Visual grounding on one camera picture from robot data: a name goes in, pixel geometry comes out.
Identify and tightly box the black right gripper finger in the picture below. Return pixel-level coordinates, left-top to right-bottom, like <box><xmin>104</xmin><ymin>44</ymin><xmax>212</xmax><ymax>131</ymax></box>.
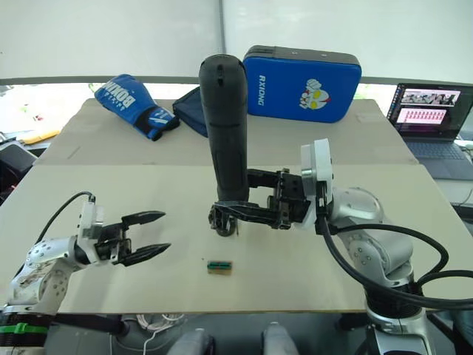
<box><xmin>246</xmin><ymin>168</ymin><xmax>285</xmax><ymax>190</ymax></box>
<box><xmin>211</xmin><ymin>201</ymin><xmax>277</xmax><ymax>228</ymax></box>

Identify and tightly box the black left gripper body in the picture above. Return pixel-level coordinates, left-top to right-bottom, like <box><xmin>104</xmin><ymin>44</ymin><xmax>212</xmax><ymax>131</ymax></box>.
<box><xmin>93</xmin><ymin>221</ymin><xmax>133</xmax><ymax>265</ymax></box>

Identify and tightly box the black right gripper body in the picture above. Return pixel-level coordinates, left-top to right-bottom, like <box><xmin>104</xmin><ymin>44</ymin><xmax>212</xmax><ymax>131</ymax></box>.
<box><xmin>267</xmin><ymin>167</ymin><xmax>312</xmax><ymax>231</ymax></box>

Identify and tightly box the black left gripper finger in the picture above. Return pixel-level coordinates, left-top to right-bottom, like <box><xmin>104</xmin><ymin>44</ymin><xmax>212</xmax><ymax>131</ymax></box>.
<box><xmin>121</xmin><ymin>210</ymin><xmax>166</xmax><ymax>228</ymax></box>
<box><xmin>119</xmin><ymin>243</ymin><xmax>172</xmax><ymax>268</ymax></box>

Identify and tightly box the small green finger piece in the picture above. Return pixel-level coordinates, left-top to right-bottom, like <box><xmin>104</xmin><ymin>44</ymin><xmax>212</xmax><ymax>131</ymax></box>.
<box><xmin>206</xmin><ymin>259</ymin><xmax>234</xmax><ymax>277</ymax></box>

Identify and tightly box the blue boxing punch pad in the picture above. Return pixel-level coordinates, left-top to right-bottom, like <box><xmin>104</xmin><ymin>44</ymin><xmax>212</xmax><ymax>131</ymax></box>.
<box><xmin>242</xmin><ymin>44</ymin><xmax>363</xmax><ymax>125</ymax></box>

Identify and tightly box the dark blue fabric pouch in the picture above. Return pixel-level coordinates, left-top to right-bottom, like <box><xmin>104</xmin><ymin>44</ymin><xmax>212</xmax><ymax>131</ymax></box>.
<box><xmin>171</xmin><ymin>87</ymin><xmax>210</xmax><ymax>139</ymax></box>

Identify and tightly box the grey rounded shape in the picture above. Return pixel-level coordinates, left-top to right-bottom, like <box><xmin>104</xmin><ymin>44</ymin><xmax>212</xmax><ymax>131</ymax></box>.
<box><xmin>166</xmin><ymin>327</ymin><xmax>216</xmax><ymax>355</ymax></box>
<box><xmin>261</xmin><ymin>321</ymin><xmax>301</xmax><ymax>355</ymax></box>

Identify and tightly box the blue boxing glove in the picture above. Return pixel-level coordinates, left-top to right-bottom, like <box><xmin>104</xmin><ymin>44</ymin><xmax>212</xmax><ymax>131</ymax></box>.
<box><xmin>93</xmin><ymin>73</ymin><xmax>182</xmax><ymax>143</ymax></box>

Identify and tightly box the black chair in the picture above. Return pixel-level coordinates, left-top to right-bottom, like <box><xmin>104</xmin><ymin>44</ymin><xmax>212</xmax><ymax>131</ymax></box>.
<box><xmin>0</xmin><ymin>139</ymin><xmax>38</xmax><ymax>203</ymax></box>

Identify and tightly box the yellow flat object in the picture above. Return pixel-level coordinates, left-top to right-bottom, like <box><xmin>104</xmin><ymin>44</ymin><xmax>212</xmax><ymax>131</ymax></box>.
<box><xmin>18</xmin><ymin>128</ymin><xmax>62</xmax><ymax>146</ymax></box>

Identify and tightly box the black table clamp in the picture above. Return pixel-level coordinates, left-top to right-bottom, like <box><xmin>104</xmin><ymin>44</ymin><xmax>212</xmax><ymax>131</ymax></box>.
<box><xmin>336</xmin><ymin>313</ymin><xmax>367</xmax><ymax>333</ymax></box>

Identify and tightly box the open grey laptop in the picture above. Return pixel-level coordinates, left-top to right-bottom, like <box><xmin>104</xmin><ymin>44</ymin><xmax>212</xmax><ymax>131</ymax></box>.
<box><xmin>385</xmin><ymin>82</ymin><xmax>473</xmax><ymax>181</ymax></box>

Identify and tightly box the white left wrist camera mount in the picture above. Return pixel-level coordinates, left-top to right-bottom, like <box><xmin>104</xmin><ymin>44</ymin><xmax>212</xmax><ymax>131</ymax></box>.
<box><xmin>75</xmin><ymin>201</ymin><xmax>107</xmax><ymax>266</ymax></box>

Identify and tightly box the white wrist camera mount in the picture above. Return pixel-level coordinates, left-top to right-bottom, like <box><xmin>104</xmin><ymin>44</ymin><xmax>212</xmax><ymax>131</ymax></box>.
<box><xmin>299</xmin><ymin>138</ymin><xmax>336</xmax><ymax>227</ymax></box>
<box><xmin>75</xmin><ymin>201</ymin><xmax>107</xmax><ymax>266</ymax></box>

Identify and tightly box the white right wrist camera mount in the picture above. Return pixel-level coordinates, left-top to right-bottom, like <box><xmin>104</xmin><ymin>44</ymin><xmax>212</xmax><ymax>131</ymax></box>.
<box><xmin>299</xmin><ymin>138</ymin><xmax>336</xmax><ymax>227</ymax></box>

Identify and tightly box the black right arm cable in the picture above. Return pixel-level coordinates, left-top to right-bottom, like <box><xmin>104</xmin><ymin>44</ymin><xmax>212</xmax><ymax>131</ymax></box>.
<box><xmin>316</xmin><ymin>214</ymin><xmax>473</xmax><ymax>310</ymax></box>

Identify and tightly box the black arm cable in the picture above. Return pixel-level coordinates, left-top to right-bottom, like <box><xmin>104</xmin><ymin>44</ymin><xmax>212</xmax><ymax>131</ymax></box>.
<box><xmin>316</xmin><ymin>214</ymin><xmax>473</xmax><ymax>310</ymax></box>
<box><xmin>36</xmin><ymin>191</ymin><xmax>98</xmax><ymax>242</ymax></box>

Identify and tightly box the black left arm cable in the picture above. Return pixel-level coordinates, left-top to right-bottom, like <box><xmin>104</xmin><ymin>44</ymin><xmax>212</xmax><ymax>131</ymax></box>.
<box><xmin>36</xmin><ymin>191</ymin><xmax>98</xmax><ymax>242</ymax></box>

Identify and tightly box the thin white cable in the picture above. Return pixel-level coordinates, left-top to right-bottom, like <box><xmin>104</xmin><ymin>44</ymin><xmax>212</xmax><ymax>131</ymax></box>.
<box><xmin>135</xmin><ymin>313</ymin><xmax>186</xmax><ymax>354</ymax></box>

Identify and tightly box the green strap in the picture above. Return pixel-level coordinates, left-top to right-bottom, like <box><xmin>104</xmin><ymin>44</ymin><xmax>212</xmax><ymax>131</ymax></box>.
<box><xmin>0</xmin><ymin>322</ymin><xmax>51</xmax><ymax>336</ymax></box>

